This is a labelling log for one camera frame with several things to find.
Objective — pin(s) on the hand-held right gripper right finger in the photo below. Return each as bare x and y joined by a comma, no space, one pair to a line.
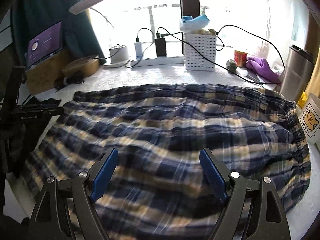
212,177

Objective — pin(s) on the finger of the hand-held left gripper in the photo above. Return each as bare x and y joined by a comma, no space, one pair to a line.
53,110

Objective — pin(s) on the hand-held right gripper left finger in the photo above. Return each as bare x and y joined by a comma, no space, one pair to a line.
103,177

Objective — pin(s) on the plaid flannel shirt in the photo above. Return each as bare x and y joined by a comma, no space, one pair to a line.
162,130

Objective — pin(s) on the printed cardboard box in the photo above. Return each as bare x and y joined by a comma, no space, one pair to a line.
45,76

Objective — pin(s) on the tablet with purple screen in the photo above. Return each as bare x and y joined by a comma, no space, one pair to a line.
43,45

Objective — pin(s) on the white desk lamp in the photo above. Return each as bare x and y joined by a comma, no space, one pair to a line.
119,55

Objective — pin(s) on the white charger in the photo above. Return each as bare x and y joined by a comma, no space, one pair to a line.
138,50

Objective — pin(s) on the teal curtain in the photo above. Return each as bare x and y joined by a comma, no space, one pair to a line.
50,5

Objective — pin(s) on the flat papers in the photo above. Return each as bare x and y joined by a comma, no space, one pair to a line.
255,77

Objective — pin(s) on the grey green lump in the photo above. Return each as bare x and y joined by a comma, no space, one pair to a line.
231,66

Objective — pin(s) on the white bear mug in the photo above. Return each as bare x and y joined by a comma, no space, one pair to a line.
310,120

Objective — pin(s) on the white power strip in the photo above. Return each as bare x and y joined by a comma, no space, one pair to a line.
160,60

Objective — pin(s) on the small yellow item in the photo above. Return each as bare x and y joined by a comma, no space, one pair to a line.
303,98

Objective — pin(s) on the purple cloth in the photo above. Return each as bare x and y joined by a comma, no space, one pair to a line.
261,67

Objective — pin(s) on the red can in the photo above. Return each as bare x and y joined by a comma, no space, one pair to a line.
240,58

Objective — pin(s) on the black charger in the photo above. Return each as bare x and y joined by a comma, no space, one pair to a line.
161,47

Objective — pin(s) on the white perforated basket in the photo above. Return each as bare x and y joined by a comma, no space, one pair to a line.
200,52

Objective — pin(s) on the steel tumbler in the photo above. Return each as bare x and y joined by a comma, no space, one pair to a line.
295,75

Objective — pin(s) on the yellow curtain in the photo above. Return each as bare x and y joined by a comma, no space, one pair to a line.
313,80

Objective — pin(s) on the blue face mask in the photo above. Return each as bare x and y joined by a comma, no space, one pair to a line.
195,23

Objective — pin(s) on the window with dark frame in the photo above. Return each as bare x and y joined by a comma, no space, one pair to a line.
188,0

